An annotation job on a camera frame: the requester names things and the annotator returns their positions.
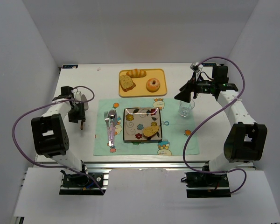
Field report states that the metal spatula wooden handle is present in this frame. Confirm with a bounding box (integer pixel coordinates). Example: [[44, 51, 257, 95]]
[[80, 94, 89, 130]]

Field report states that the seeded bread slice small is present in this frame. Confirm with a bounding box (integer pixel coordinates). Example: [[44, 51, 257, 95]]
[[143, 126, 159, 137]]

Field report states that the seeded bread slice large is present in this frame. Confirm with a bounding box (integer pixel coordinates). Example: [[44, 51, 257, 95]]
[[119, 75, 136, 92]]

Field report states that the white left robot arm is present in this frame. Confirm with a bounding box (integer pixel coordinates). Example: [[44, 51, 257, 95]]
[[31, 86, 87, 174]]

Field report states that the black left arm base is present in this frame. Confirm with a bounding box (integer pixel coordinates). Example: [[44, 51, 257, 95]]
[[59, 166, 107, 196]]

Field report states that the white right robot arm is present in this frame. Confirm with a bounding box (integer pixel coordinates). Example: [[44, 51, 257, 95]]
[[175, 64, 267, 174]]

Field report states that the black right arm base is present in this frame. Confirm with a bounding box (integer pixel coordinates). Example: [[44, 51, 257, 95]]
[[181, 164, 231, 198]]

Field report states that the clear drinking glass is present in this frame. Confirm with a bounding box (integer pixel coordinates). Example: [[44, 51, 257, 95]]
[[179, 100, 195, 117]]

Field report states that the blue label right corner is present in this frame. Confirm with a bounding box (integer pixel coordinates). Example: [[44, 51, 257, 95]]
[[203, 63, 217, 67]]

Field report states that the blue label corner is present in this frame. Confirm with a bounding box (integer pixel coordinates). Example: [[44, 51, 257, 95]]
[[203, 63, 217, 67], [62, 64, 78, 69]]

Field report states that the orange glazed donut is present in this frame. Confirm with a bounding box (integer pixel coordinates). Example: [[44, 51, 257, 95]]
[[146, 78, 161, 92]]

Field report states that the light green printed placemat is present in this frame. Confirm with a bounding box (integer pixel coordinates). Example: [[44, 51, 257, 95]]
[[93, 98, 196, 156]]

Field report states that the blue label left corner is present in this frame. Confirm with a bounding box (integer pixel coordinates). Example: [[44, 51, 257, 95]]
[[62, 64, 78, 69]]

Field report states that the golden croissant roll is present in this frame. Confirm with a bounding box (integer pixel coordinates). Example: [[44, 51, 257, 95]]
[[126, 69, 147, 78]]

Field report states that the square floral plate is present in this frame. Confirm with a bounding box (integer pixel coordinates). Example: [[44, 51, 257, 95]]
[[123, 107, 162, 142]]

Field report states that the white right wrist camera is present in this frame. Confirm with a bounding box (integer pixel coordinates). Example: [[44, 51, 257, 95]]
[[190, 62, 203, 73]]

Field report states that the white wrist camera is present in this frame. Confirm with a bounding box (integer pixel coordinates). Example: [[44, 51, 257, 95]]
[[73, 90, 82, 101], [190, 62, 203, 73]]

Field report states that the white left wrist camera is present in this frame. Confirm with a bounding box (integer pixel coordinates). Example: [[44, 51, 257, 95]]
[[73, 90, 82, 101]]

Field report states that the metal fork pink handle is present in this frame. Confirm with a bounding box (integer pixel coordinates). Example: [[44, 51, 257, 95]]
[[104, 111, 112, 147]]

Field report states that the metal spoon pink handle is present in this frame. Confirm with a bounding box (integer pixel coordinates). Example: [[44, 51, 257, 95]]
[[108, 110, 116, 147]]

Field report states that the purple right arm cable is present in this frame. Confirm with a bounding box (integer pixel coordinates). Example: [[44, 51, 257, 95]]
[[182, 56, 247, 194]]

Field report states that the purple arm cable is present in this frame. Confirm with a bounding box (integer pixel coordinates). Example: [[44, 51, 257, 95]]
[[182, 56, 247, 194], [12, 85, 105, 196]]

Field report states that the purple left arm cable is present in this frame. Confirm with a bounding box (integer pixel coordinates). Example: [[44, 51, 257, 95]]
[[12, 85, 105, 196]]

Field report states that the aluminium front rail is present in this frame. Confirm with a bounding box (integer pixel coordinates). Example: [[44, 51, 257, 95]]
[[24, 161, 257, 187]]

